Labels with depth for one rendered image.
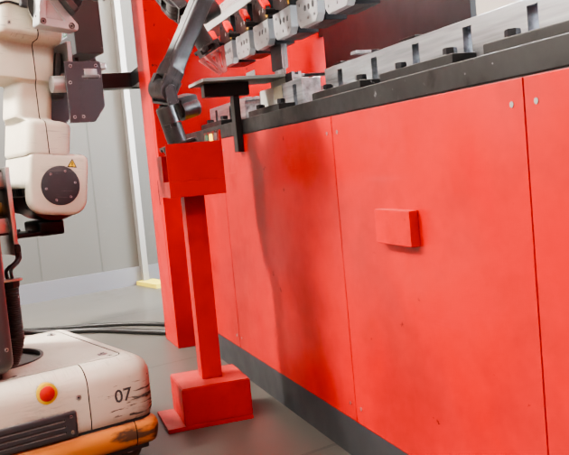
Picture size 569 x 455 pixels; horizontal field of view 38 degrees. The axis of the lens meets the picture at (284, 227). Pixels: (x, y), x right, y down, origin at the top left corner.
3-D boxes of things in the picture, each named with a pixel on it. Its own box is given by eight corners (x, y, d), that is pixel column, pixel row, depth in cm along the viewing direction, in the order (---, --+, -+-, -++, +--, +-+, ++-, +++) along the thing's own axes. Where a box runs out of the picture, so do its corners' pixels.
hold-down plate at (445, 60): (379, 88, 180) (378, 73, 180) (402, 86, 182) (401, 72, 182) (452, 69, 152) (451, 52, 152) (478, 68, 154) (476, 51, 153)
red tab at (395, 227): (377, 242, 171) (373, 208, 170) (385, 241, 172) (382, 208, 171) (411, 247, 157) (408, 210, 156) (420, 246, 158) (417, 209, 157)
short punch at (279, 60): (273, 78, 267) (270, 48, 266) (278, 78, 267) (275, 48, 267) (283, 74, 257) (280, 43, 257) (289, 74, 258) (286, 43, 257)
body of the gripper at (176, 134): (199, 142, 233) (190, 117, 232) (164, 153, 230) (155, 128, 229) (193, 143, 239) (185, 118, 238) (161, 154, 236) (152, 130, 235)
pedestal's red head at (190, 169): (159, 197, 248) (153, 137, 247) (211, 191, 253) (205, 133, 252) (171, 198, 229) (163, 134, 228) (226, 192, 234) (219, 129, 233)
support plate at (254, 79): (189, 88, 262) (188, 85, 262) (266, 83, 270) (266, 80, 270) (202, 81, 245) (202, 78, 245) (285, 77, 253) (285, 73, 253)
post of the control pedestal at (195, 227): (198, 375, 248) (180, 196, 243) (218, 372, 249) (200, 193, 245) (202, 379, 242) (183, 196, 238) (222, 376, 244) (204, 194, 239)
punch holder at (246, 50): (237, 60, 288) (233, 12, 287) (260, 59, 291) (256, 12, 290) (250, 53, 274) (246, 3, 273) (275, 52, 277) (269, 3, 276)
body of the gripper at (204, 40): (213, 47, 260) (200, 26, 258) (221, 41, 250) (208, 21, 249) (196, 58, 258) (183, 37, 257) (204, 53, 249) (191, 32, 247)
